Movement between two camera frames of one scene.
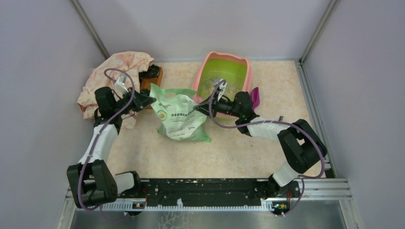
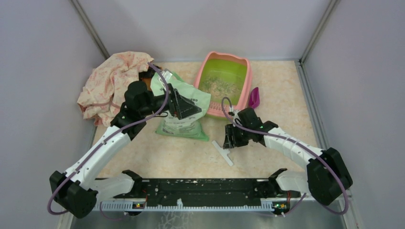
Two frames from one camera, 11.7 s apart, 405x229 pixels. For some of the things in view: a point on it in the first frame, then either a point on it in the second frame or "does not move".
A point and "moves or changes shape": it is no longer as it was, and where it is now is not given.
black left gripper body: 133,105 to 172,105
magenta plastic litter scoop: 255,98 does not move
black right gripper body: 223,106 to 242,136
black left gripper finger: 143,100 to 186,108
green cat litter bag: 180,121 moves or changes shape
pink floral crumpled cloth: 133,62 does not move
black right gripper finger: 204,108 to 230,137
